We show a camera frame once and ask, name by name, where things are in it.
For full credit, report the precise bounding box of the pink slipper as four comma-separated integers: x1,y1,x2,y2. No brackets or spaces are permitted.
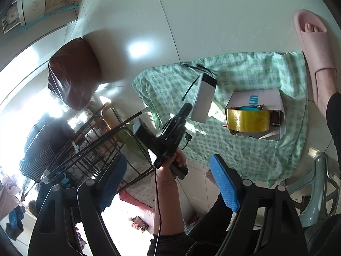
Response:
293,9,337,104

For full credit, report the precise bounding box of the light blue pole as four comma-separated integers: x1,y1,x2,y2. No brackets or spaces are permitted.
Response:
8,4,80,34

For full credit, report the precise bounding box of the green checked cloth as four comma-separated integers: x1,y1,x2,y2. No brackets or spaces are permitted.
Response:
131,51,309,188

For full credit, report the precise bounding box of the grey plastic stool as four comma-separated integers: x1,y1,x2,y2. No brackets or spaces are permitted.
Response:
288,152,341,224

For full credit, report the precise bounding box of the green plastic basin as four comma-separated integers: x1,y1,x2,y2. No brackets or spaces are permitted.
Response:
117,128,150,161

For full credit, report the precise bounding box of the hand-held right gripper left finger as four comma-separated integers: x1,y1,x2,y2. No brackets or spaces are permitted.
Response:
28,154,128,256

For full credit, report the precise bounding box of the white cardboard box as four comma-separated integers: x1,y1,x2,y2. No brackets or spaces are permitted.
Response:
225,89,288,141

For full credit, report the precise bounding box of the white power bank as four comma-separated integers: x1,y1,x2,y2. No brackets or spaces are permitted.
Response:
190,73,217,124

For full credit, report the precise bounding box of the person's left hand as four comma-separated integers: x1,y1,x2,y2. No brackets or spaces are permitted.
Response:
156,148,187,184

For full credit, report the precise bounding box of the white drawer cabinet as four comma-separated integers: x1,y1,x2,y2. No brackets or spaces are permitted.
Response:
0,0,80,35

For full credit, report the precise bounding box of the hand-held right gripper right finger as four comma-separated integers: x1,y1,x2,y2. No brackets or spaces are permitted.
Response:
210,154,309,256

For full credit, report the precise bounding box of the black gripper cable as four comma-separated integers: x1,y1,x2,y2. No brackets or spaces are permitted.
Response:
152,169,162,256

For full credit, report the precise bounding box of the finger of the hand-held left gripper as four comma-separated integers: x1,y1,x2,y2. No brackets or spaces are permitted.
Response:
162,103,193,135

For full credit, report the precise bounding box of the striped cloth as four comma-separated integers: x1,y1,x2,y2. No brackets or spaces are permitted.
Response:
20,141,55,178

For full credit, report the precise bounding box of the pink cloth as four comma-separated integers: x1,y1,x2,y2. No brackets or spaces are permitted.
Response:
118,189,155,212

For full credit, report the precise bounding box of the yellow tape roll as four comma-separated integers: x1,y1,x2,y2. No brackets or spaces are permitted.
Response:
226,106,272,132

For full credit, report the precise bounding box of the black charging cable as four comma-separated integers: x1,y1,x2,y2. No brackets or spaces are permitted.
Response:
182,76,201,102
182,63,216,76

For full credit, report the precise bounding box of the beige wooden stool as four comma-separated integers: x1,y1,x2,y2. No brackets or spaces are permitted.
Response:
103,103,121,139

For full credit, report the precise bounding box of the black metal rack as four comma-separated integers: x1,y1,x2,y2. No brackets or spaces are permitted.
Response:
40,103,155,190

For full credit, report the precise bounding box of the person's left forearm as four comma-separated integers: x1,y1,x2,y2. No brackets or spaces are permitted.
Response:
148,177,195,256

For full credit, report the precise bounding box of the brown beanbag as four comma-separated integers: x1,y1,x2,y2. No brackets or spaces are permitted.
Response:
48,38,103,111

